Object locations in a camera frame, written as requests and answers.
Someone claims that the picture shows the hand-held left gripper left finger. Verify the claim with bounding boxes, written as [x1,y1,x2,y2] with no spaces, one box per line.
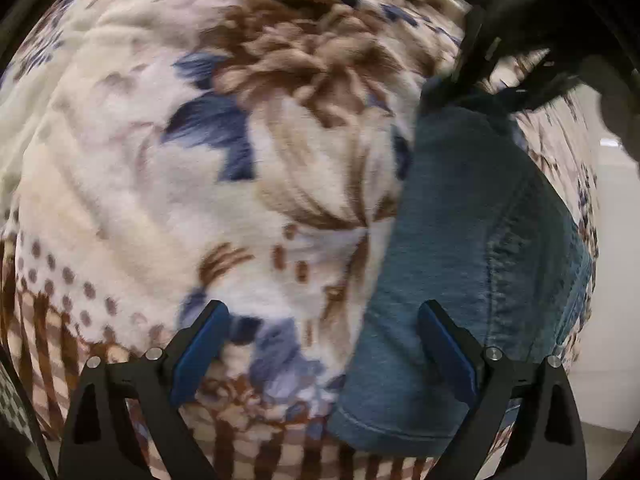
[57,299,231,480]

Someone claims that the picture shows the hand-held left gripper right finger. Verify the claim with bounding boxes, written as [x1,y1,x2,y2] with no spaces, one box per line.
[418,299,589,480]

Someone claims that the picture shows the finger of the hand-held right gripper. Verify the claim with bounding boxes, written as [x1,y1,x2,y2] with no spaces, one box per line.
[499,56,585,112]
[450,9,502,97]

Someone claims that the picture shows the blue denim pants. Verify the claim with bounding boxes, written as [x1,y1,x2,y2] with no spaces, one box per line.
[327,79,594,459]

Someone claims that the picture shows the person's right hand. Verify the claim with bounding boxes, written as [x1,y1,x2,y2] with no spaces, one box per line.
[596,57,640,173]

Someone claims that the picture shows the floral plush blanket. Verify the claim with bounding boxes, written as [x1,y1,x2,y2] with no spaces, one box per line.
[0,0,603,480]

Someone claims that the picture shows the checkered cloth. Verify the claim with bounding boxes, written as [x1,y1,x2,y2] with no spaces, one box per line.
[0,365,32,442]

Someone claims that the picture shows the black cable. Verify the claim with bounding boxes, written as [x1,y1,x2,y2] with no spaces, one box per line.
[0,350,57,480]

